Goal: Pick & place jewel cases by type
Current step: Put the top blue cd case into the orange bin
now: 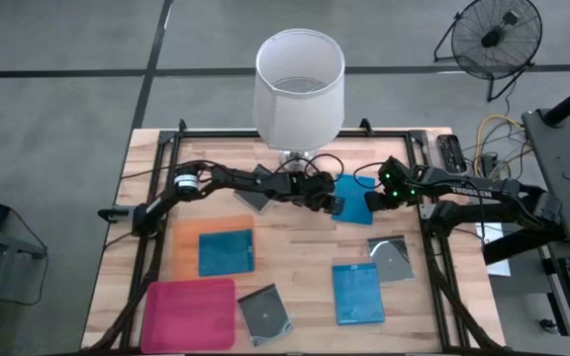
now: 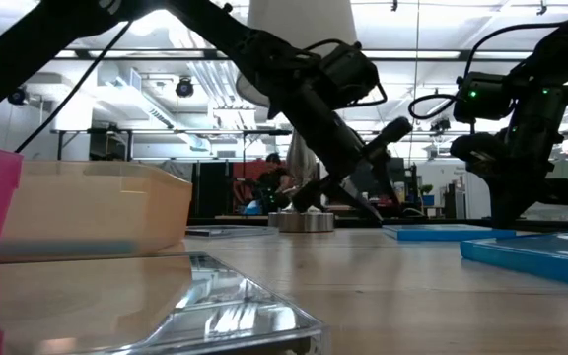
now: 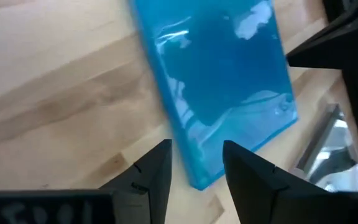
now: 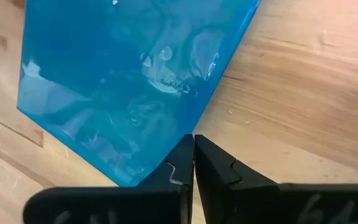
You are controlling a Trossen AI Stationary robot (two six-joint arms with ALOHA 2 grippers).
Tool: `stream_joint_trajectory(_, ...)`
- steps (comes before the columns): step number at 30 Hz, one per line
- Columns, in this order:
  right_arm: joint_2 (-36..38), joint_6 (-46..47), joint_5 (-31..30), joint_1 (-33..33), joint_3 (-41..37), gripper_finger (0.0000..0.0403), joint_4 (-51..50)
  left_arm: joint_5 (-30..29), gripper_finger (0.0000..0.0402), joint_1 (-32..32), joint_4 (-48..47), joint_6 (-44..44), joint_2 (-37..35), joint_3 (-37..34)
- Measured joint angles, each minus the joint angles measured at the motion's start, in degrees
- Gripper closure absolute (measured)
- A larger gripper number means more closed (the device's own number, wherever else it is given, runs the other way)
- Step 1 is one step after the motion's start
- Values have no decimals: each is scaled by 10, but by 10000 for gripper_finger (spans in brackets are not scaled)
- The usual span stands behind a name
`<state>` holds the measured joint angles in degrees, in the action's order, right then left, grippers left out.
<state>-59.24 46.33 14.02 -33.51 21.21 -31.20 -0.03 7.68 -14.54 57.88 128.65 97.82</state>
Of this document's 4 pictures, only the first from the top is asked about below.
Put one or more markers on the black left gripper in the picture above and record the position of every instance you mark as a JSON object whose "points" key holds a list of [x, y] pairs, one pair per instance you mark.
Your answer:
{"points": [[312, 188]]}

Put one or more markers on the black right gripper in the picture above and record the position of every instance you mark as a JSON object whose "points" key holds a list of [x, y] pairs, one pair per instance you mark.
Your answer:
{"points": [[399, 183]]}

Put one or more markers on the blue blu-ray case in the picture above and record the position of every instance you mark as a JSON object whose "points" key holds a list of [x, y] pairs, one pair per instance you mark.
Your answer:
{"points": [[358, 294], [225, 252], [351, 204]]}

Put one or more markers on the clear CD jewel case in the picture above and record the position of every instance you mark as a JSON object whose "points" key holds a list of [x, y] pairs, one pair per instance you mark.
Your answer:
{"points": [[265, 314], [391, 259], [255, 203]]}

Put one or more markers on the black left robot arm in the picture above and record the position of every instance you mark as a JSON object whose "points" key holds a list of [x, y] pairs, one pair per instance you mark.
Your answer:
{"points": [[245, 183]]}

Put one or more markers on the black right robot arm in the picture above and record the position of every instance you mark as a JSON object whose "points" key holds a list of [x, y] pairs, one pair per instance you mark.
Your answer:
{"points": [[470, 190]]}

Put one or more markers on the silver lamp with white shade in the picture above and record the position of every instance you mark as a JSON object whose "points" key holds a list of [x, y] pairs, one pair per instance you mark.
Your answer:
{"points": [[297, 114]]}

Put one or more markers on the black power adapter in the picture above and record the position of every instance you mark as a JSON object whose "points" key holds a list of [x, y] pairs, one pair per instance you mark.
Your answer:
{"points": [[489, 161]]}

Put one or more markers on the white paper sheet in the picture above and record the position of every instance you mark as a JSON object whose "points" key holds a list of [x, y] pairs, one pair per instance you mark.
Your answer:
{"points": [[498, 264]]}

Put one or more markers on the orange plastic tray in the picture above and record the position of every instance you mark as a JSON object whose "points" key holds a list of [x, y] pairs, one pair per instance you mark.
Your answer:
{"points": [[186, 247]]}

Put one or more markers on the pink-red plastic tray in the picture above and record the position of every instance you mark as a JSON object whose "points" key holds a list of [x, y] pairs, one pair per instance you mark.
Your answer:
{"points": [[188, 316]]}

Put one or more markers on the dark grey desk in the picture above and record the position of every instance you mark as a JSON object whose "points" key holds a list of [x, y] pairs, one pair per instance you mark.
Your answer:
{"points": [[567, 188]]}

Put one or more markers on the black floor fan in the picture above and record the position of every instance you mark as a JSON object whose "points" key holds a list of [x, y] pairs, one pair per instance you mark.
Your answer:
{"points": [[493, 37]]}

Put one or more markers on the black equipment stand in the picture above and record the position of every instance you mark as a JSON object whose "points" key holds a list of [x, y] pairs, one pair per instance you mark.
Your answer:
{"points": [[30, 251]]}

